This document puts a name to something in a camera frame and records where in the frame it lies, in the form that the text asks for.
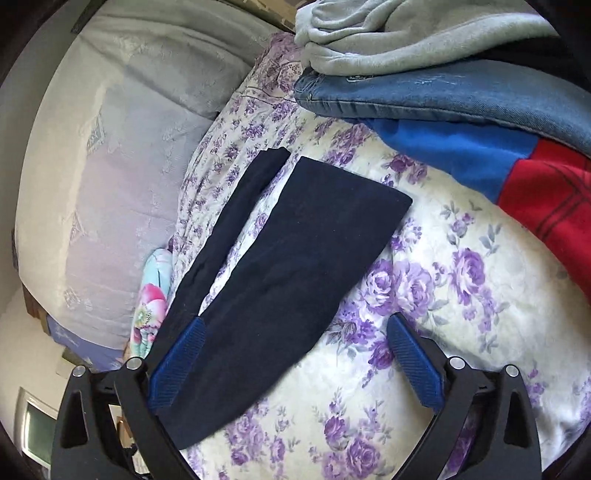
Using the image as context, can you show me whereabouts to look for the black garment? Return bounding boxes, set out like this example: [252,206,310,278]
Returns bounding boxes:
[484,36,591,71]

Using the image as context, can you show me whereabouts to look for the purple floral bedsheet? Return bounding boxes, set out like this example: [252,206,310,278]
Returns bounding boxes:
[166,31,591,480]

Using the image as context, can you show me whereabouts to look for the white lace cover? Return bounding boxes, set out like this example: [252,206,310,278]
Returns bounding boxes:
[13,4,297,361]

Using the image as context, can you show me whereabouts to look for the folded teal pink floral quilt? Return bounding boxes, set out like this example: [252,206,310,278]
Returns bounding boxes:
[122,248,173,361]

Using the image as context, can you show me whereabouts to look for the blue jeans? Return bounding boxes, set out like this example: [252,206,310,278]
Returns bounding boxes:
[293,60,591,156]

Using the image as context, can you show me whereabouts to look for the blue printed cloth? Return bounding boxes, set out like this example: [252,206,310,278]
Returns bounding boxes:
[45,313,126,376]

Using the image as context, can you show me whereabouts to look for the blue and red garment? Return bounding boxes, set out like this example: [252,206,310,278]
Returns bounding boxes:
[350,117,591,289]

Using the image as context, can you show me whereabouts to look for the white framed window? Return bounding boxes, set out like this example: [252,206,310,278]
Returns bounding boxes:
[16,386,59,470]

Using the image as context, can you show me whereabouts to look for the dark navy pants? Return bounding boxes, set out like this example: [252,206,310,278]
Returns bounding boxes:
[148,148,413,451]

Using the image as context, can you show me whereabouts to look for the grey sweatshirt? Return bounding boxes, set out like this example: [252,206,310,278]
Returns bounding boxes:
[294,0,562,77]

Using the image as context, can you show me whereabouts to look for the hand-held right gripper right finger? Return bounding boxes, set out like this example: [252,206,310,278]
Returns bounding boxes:
[386,313,542,480]

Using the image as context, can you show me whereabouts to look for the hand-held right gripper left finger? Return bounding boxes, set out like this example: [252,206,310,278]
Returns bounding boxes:
[50,316,206,480]

